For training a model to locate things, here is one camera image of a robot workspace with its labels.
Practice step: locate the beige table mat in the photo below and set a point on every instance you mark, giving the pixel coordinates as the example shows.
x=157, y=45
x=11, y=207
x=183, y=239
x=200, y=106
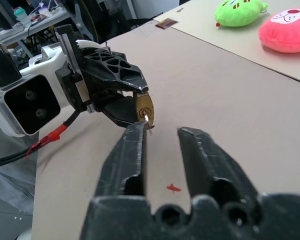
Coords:
x=240, y=47

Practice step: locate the cluttered white background table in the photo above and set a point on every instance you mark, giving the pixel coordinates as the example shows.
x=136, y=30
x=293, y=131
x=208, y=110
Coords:
x=40, y=22

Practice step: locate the silver padlock key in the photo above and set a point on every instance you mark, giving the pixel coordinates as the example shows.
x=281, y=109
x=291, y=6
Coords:
x=147, y=122

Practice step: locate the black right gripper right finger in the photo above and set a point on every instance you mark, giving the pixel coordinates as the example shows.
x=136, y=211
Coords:
x=205, y=160

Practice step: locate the pink plush toy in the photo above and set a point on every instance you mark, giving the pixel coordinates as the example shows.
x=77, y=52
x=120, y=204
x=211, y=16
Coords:
x=287, y=31

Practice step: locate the green plush toy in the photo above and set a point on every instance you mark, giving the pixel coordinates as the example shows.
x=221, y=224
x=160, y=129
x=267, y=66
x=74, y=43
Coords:
x=237, y=12

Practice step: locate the bottle with teal cap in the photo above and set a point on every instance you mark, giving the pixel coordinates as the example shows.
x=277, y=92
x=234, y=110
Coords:
x=22, y=17

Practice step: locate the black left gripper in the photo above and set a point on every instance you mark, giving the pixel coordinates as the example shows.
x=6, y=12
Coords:
x=73, y=82

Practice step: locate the red cross table mark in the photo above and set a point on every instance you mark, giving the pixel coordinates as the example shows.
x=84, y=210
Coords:
x=173, y=188

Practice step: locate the brass padlock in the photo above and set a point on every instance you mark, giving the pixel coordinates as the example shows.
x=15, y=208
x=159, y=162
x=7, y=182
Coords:
x=146, y=103

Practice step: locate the small brown red packet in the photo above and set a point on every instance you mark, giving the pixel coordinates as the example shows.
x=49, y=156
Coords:
x=166, y=23

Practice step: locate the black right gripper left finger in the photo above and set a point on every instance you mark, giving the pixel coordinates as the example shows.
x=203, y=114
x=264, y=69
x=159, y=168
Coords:
x=125, y=160

